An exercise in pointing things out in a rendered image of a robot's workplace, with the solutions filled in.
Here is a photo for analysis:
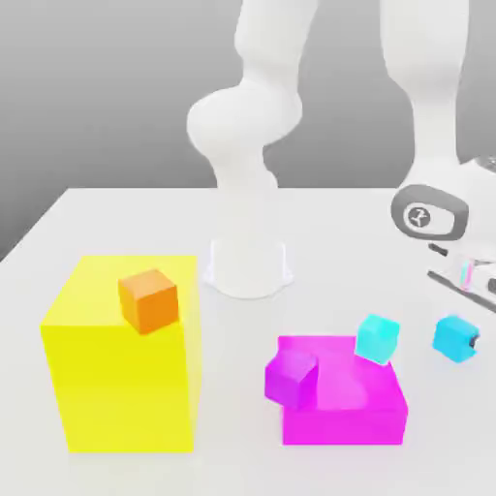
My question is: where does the large magenta box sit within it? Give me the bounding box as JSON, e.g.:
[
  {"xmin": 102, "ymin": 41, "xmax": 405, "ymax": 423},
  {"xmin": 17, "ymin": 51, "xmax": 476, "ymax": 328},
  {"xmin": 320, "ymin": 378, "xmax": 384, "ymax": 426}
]
[{"xmin": 277, "ymin": 334, "xmax": 410, "ymax": 447}]

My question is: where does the small cyan cube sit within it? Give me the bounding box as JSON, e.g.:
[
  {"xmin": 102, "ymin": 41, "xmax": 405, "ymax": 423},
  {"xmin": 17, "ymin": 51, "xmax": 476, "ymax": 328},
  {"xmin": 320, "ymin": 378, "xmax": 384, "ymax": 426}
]
[{"xmin": 354, "ymin": 313, "xmax": 401, "ymax": 366}]

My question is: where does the small purple cube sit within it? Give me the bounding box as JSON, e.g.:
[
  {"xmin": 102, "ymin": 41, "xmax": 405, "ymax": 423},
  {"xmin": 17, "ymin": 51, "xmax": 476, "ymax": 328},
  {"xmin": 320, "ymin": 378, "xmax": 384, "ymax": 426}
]
[{"xmin": 263, "ymin": 348, "xmax": 320, "ymax": 412}]

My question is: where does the large yellow box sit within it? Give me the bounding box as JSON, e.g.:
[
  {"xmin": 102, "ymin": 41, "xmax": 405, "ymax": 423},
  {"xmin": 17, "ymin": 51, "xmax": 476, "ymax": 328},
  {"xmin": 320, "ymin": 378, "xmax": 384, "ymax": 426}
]
[{"xmin": 39, "ymin": 254, "xmax": 203, "ymax": 454}]

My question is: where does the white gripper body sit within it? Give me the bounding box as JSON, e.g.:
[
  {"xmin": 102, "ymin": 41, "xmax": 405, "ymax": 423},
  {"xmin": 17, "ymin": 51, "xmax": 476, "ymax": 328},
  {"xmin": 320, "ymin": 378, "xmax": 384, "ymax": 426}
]
[{"xmin": 426, "ymin": 269, "xmax": 496, "ymax": 316}]

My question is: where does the small blue cube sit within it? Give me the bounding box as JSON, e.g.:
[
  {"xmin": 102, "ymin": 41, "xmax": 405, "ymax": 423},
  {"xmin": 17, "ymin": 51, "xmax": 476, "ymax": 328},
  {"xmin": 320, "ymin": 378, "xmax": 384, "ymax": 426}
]
[{"xmin": 432, "ymin": 314, "xmax": 481, "ymax": 364}]

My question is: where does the small orange cube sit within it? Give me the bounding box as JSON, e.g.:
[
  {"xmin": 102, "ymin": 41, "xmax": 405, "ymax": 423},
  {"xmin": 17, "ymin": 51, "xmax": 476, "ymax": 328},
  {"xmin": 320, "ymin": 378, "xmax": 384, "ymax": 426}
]
[{"xmin": 117, "ymin": 267, "xmax": 180, "ymax": 336}]

